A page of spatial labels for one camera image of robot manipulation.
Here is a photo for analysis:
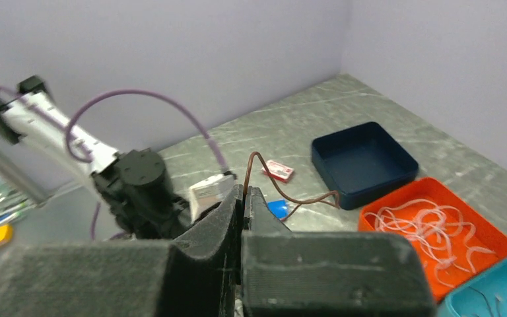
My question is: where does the teal square bin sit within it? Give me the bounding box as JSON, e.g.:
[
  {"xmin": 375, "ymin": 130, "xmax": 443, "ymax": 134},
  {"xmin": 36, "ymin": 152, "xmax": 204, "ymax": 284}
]
[{"xmin": 436, "ymin": 258, "xmax": 507, "ymax": 317}]

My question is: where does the brown thin cable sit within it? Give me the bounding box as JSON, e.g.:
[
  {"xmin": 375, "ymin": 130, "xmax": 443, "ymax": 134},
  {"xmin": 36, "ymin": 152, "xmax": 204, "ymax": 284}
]
[{"xmin": 242, "ymin": 151, "xmax": 342, "ymax": 220}]

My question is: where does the small blue object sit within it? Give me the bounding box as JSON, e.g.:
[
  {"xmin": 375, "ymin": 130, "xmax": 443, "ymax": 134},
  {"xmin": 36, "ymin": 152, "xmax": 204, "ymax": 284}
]
[{"xmin": 267, "ymin": 199, "xmax": 288, "ymax": 220}]

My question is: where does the orange square bin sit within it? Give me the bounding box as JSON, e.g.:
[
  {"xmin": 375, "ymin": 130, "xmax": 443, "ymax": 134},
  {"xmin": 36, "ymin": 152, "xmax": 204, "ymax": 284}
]
[{"xmin": 358, "ymin": 177, "xmax": 507, "ymax": 301}]

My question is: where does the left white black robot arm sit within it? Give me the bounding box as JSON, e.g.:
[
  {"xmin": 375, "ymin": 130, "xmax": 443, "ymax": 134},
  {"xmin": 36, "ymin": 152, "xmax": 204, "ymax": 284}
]
[{"xmin": 0, "ymin": 76, "xmax": 191, "ymax": 239}]

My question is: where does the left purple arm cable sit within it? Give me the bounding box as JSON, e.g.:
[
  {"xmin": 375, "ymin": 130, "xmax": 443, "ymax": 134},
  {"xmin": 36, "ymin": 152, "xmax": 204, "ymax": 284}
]
[{"xmin": 0, "ymin": 85, "xmax": 237, "ymax": 240}]

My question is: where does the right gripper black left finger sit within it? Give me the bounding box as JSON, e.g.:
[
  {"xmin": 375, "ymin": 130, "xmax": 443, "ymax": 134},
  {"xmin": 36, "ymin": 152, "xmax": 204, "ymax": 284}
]
[{"xmin": 0, "ymin": 185, "xmax": 244, "ymax": 316}]

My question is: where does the dark navy square bin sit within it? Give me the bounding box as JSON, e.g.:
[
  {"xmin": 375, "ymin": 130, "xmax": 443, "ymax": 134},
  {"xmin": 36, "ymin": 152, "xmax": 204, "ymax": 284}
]
[{"xmin": 311, "ymin": 122, "xmax": 419, "ymax": 210}]

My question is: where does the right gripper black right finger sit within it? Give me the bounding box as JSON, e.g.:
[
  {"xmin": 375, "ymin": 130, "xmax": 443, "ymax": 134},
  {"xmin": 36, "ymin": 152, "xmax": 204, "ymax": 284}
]
[{"xmin": 241, "ymin": 187, "xmax": 436, "ymax": 316}]

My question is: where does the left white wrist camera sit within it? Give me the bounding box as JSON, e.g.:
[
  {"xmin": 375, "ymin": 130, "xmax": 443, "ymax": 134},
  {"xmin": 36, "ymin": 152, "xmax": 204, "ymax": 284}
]
[{"xmin": 188, "ymin": 174, "xmax": 236, "ymax": 223}]

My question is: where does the red white small box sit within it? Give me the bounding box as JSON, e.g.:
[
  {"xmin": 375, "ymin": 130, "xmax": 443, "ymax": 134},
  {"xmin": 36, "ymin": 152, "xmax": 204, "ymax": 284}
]
[{"xmin": 261, "ymin": 160, "xmax": 294, "ymax": 183}]

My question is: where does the black thin cable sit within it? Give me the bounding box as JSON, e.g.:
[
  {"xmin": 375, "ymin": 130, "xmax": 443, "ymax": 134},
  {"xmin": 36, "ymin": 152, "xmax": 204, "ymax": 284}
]
[{"xmin": 467, "ymin": 286, "xmax": 506, "ymax": 317}]

